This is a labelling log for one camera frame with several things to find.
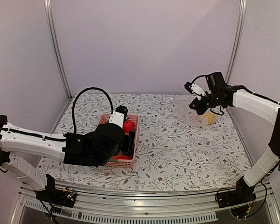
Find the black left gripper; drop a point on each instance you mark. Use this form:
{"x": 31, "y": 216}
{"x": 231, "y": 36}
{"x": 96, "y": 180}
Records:
{"x": 129, "y": 142}

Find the left aluminium frame post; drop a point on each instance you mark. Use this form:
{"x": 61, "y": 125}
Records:
{"x": 55, "y": 46}

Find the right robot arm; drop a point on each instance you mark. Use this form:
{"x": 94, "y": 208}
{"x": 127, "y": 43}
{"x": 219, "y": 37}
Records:
{"x": 222, "y": 95}

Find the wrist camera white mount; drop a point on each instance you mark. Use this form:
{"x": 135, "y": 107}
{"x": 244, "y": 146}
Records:
{"x": 195, "y": 89}
{"x": 118, "y": 117}

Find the floral tablecloth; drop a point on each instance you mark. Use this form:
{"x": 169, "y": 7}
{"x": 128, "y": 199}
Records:
{"x": 172, "y": 154}

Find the right aluminium frame post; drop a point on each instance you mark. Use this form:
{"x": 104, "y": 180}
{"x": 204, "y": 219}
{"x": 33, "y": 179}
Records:
{"x": 237, "y": 39}

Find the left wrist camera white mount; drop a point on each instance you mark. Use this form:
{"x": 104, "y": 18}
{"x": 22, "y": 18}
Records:
{"x": 118, "y": 117}

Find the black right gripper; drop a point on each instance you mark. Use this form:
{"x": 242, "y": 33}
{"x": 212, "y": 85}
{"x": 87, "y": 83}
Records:
{"x": 201, "y": 109}

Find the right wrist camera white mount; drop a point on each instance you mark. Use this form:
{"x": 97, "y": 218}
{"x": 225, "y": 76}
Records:
{"x": 195, "y": 89}

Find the pink plastic basket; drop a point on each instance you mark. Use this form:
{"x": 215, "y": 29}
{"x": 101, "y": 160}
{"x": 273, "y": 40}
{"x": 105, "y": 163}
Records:
{"x": 126, "y": 163}

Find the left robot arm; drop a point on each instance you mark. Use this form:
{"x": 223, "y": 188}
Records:
{"x": 117, "y": 134}

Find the aluminium front rail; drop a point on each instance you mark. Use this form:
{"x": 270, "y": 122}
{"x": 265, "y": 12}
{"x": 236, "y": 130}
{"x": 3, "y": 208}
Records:
{"x": 97, "y": 205}

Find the red orange chili pepper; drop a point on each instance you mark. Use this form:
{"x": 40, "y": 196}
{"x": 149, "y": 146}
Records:
{"x": 122, "y": 157}

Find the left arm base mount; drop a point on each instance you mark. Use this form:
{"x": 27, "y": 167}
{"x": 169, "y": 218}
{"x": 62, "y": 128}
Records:
{"x": 64, "y": 197}

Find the yellow pepper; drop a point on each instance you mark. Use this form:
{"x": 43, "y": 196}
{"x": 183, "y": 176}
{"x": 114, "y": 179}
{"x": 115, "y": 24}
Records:
{"x": 208, "y": 118}

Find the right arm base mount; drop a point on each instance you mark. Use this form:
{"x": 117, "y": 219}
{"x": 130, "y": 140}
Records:
{"x": 243, "y": 193}

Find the clear zip top bag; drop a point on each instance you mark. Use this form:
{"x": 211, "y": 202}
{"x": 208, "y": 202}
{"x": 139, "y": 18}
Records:
{"x": 184, "y": 112}

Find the red tomato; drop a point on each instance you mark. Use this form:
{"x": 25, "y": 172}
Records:
{"x": 128, "y": 126}

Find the aluminium frame post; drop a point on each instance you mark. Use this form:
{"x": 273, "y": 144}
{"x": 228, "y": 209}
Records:
{"x": 55, "y": 46}
{"x": 237, "y": 39}

